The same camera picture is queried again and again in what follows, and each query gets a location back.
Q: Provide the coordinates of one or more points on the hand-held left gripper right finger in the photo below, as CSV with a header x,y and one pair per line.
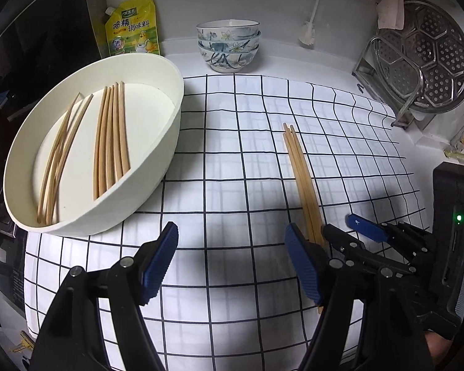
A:
x,y
301,262

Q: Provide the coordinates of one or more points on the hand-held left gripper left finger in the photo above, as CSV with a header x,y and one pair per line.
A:
x,y
160,266

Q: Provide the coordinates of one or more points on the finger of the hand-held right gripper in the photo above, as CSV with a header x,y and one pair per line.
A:
x,y
365,226
344,239

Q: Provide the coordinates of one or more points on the wooden chopstick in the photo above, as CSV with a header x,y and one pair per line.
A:
x,y
292,158
300,158

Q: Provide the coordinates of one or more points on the bundle of wooden chopsticks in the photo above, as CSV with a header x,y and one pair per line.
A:
x,y
108,143

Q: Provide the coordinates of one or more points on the white oval tray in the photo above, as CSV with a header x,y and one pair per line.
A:
x,y
154,131

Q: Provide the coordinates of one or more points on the person's right forearm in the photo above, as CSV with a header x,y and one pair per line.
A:
x,y
437,349

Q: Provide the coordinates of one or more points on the white black checkered cloth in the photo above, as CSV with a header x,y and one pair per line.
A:
x,y
236,162

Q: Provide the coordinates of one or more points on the metal plate rack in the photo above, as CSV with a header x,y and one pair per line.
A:
x,y
365,70

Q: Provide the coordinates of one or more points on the small yellow object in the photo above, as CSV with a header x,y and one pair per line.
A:
x,y
23,342

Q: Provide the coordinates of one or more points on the perforated metal steamer plate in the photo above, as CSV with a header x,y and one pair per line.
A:
x,y
440,54

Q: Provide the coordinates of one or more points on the white dish brush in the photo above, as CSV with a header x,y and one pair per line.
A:
x,y
309,34

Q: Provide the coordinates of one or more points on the floral ceramic bowl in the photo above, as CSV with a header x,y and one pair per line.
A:
x,y
228,60
230,45
228,29

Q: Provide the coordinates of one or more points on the pink hanging cloth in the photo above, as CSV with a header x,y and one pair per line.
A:
x,y
390,7

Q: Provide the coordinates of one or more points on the yellow seasoning pouch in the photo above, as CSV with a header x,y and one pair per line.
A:
x,y
133,31

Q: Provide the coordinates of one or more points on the black kitchen appliance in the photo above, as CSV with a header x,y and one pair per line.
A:
x,y
42,27

